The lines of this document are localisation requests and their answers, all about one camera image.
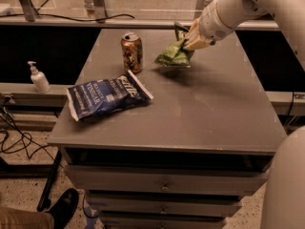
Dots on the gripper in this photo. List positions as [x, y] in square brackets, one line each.
[213, 25]

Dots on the green jalapeno chip bag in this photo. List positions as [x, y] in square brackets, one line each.
[174, 55]

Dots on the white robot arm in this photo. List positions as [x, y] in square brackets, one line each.
[284, 201]

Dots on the orange soda can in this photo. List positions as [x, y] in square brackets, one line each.
[132, 52]

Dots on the blue vinegar chip bag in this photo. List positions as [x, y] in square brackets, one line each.
[102, 97]

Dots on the grey drawer cabinet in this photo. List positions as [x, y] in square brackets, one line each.
[187, 158]

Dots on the white pump lotion bottle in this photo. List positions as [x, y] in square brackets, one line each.
[39, 80]

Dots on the black shoe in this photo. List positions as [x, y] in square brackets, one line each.
[64, 208]

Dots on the black metal stand leg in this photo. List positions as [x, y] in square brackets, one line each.
[45, 202]

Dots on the tan trouser leg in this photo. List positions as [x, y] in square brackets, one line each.
[19, 219]

